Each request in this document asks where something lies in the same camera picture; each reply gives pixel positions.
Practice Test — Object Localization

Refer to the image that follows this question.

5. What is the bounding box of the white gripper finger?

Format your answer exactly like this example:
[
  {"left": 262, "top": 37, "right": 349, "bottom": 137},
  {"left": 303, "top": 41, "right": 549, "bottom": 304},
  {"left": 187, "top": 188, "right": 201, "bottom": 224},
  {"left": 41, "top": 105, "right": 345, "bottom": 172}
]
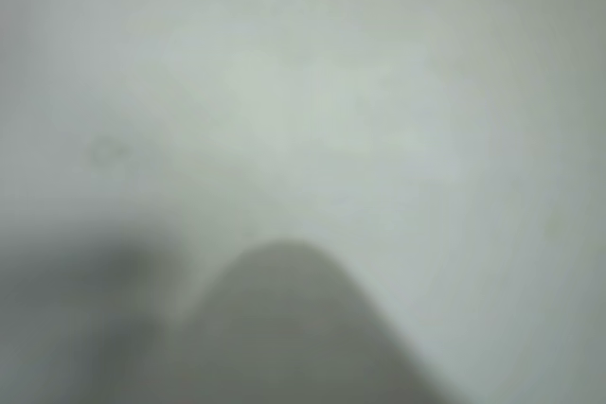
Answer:
[{"left": 173, "top": 237, "right": 452, "bottom": 404}]

